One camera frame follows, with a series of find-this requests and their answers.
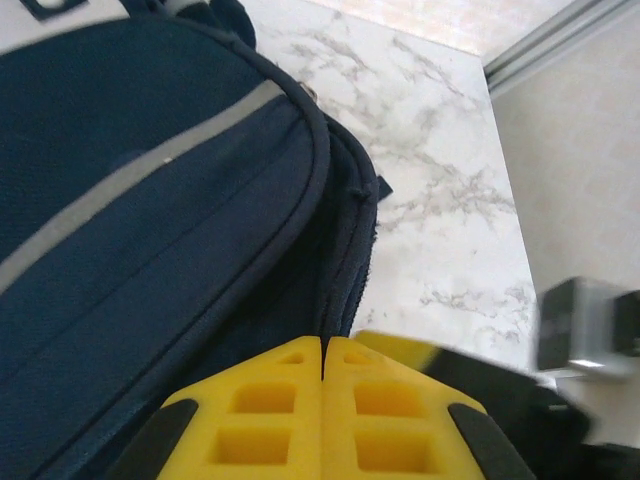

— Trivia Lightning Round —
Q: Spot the navy blue backpack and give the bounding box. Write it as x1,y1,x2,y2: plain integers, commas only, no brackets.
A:
0,0,395,480

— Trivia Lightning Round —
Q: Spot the aluminium frame post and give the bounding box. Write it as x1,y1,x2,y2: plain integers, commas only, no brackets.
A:
482,0,640,97

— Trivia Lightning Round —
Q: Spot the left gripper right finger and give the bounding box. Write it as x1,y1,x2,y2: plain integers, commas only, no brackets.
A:
322,336,539,480

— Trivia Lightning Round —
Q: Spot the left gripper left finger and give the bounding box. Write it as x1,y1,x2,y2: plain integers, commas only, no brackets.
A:
107,335,324,480

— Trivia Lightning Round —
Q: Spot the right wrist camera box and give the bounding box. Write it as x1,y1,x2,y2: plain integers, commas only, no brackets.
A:
535,276,640,384

